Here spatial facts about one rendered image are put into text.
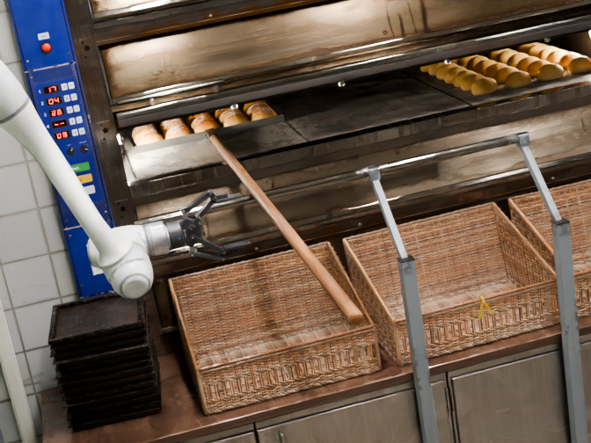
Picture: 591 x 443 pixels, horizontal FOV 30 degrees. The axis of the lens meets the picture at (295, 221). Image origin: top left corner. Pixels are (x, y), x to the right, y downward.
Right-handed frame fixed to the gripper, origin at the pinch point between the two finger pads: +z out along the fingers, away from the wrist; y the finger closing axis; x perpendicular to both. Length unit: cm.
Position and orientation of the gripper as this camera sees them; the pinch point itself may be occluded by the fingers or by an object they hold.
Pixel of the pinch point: (241, 220)
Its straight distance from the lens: 297.5
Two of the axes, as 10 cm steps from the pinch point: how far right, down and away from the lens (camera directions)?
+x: 2.4, 2.8, -9.3
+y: 1.5, 9.4, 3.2
